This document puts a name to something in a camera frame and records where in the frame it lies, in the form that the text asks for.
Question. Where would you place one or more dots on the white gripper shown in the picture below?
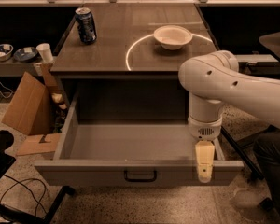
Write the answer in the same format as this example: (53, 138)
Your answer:
(205, 129)

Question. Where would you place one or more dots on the grey top drawer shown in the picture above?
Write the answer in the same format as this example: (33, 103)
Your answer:
(118, 154)

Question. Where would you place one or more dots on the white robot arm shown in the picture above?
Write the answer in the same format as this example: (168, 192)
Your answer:
(213, 80)

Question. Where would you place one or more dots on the grey drawer cabinet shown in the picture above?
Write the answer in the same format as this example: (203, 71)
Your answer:
(126, 75)

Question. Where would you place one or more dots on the black stand leg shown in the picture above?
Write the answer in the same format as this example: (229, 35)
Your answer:
(240, 146)

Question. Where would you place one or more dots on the clear plastic cup on floor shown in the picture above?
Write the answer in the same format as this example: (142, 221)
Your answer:
(246, 203)

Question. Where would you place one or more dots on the person in dark trousers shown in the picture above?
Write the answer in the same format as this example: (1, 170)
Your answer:
(267, 151)

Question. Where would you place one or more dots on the white paper bowl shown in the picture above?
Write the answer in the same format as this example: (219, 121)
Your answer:
(172, 37)

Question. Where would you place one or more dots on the blue soda can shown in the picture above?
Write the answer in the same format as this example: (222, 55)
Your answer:
(86, 25)

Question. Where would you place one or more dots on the brown cardboard box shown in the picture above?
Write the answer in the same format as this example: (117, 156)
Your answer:
(37, 110)

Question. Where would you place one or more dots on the white paper cup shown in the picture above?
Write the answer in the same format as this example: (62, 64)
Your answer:
(45, 52)

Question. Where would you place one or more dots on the blue patterned bowl right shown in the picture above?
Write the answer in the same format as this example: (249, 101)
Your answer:
(25, 55)

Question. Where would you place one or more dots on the blue patterned bowl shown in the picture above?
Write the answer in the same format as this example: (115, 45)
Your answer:
(25, 55)
(5, 52)

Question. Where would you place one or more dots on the black chair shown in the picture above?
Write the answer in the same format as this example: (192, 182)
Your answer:
(12, 215)

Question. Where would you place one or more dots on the grey low bench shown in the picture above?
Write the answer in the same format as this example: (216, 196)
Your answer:
(13, 68)

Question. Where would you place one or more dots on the blue patterned bowl left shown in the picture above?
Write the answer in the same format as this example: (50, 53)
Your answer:
(5, 52)

